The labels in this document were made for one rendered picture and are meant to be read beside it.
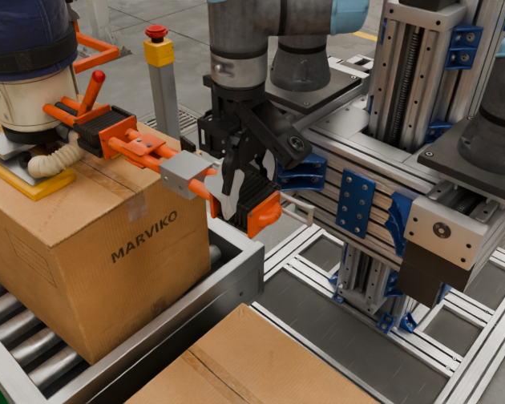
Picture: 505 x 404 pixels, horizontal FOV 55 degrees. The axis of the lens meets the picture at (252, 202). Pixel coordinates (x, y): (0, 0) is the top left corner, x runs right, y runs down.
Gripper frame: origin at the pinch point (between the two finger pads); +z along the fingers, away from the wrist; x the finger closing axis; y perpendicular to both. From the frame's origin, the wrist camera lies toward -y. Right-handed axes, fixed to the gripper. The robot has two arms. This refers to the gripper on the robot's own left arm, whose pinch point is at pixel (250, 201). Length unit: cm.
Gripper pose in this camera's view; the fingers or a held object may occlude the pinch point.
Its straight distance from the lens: 76.4
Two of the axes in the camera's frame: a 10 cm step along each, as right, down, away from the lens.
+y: -7.8, -4.0, 4.8
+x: -6.3, 4.9, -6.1
